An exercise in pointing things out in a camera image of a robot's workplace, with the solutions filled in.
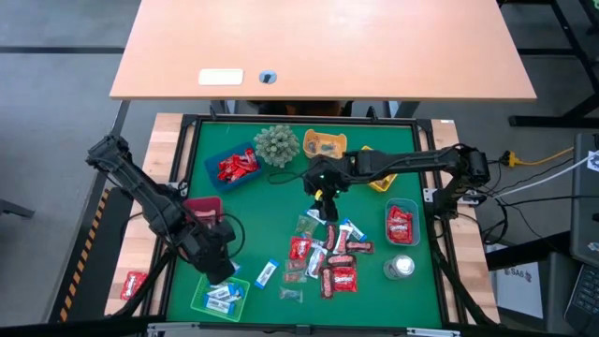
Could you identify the red KitKat bar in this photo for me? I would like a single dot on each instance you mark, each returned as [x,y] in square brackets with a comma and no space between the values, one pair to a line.
[252,166]
[243,164]
[239,171]
[248,156]
[223,165]
[228,175]
[234,161]

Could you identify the teal plastic bin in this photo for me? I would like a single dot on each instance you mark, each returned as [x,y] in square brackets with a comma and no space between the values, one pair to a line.
[402,201]

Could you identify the light wooden desk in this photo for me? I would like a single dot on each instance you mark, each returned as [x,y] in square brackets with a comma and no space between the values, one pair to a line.
[323,47]

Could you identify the white labelled box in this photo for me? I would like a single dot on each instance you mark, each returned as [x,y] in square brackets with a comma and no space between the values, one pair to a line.
[519,288]

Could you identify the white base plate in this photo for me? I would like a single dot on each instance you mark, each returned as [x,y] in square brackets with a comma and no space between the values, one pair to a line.
[183,188]
[429,194]

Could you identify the brown chocolate bar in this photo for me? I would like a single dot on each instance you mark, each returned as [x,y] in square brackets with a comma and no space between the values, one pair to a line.
[326,283]
[341,259]
[204,214]
[359,247]
[330,237]

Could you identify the green mesh basket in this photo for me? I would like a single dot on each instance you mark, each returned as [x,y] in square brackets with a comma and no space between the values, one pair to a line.
[199,299]

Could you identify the black keyboard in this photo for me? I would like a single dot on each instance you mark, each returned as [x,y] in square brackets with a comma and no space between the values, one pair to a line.
[582,295]

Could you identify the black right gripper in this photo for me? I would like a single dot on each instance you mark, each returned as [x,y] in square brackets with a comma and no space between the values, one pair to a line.
[330,175]

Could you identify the white red candy bar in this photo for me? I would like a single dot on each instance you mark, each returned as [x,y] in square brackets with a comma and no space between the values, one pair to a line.
[343,238]

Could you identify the black yellow striped floor ramp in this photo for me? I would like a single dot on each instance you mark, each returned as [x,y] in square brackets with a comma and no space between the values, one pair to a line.
[93,262]

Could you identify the green table mat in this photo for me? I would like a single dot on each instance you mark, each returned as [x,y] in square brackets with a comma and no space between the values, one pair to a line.
[374,304]

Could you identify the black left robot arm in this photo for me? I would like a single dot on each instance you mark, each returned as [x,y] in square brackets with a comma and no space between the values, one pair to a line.
[140,187]

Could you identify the blue plastic bin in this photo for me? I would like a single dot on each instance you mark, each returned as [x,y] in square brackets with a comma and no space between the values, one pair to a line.
[234,184]

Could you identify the black desk base frame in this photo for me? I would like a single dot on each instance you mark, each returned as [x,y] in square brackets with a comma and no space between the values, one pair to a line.
[552,121]

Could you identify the white silver candy bar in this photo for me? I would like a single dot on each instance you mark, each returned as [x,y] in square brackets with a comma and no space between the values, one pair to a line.
[316,259]

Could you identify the black aluminium rig frame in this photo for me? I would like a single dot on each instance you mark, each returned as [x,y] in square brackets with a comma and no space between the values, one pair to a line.
[309,119]

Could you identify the white rectangular desk plate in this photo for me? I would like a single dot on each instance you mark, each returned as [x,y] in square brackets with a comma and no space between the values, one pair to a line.
[221,77]

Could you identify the artificial pale green succulent plant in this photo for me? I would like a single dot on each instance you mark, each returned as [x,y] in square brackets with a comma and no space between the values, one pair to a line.
[277,145]

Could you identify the clear round jar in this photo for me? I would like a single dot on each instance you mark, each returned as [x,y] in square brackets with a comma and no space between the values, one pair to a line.
[399,267]

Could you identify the silver rail bracket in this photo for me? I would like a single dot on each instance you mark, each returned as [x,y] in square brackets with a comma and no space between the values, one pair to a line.
[168,328]
[433,332]

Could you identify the red plastic bin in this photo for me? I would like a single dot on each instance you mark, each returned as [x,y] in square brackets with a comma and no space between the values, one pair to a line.
[213,203]

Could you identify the red Skittles packet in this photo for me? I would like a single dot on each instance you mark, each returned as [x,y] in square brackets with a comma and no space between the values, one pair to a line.
[401,232]
[397,214]
[133,284]
[345,280]
[299,248]

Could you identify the grey chair base leg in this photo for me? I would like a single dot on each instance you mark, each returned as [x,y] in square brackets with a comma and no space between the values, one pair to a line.
[16,209]

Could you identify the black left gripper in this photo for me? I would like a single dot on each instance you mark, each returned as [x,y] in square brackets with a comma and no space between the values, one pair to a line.
[208,245]

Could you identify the yellow mesh basket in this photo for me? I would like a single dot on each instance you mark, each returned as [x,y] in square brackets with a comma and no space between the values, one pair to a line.
[384,185]

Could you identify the dark grey computer case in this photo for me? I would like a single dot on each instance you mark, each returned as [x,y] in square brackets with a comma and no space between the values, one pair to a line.
[587,201]

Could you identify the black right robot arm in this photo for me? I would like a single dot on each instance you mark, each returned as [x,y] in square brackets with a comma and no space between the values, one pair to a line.
[412,161]

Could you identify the orange plastic bin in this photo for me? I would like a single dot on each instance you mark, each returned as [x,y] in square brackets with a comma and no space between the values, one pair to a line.
[339,139]

